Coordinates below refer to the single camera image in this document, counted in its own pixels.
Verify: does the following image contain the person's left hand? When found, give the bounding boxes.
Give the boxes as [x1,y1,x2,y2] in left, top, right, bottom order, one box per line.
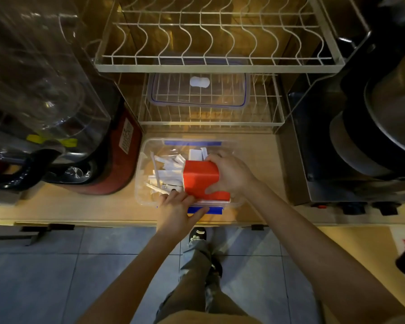
[156,190,210,245]

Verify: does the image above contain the large grey metal pan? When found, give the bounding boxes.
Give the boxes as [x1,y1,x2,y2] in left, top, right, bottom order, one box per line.
[364,49,405,160]

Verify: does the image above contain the red cardboard box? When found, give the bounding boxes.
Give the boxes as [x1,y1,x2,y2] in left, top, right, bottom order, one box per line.
[182,160,231,202]

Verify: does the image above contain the black and white shoe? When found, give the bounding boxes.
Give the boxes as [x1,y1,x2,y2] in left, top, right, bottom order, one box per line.
[188,227,207,243]

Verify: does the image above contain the black countertop stove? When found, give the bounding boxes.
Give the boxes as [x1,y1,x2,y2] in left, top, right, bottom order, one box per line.
[286,17,405,216]

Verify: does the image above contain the large white wire dish rack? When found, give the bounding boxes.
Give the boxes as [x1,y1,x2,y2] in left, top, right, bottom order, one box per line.
[94,0,345,74]

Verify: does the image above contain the clear plastic container blue clips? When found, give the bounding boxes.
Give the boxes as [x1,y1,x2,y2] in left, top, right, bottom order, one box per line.
[135,138,246,215]

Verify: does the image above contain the person's right forearm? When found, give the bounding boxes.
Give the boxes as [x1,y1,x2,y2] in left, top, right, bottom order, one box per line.
[246,179,405,324]

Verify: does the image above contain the person's right hand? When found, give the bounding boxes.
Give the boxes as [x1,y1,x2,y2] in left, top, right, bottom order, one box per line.
[204,151,258,200]

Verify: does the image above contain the blender with red base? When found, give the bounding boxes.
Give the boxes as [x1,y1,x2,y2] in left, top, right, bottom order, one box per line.
[0,0,143,196]

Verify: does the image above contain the clear container lid blue rim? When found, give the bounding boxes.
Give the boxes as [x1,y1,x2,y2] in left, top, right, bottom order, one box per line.
[147,57,251,110]

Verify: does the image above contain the person's left forearm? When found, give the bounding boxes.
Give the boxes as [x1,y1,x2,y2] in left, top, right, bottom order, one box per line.
[77,229,183,324]

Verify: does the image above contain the grey metal pot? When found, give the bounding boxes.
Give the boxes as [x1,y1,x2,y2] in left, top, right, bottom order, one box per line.
[329,110,394,178]

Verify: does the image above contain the person's grey trousers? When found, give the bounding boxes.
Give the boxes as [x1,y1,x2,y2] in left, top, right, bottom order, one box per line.
[154,239,261,324]

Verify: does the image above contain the small white wire rack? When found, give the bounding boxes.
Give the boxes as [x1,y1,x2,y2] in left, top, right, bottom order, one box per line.
[138,73,285,128]

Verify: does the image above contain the pile of white paper packets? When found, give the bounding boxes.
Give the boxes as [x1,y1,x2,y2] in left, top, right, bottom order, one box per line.
[144,147,210,196]

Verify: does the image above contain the black stove knob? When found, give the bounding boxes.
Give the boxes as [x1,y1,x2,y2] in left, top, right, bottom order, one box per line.
[372,202,401,216]
[341,202,367,216]

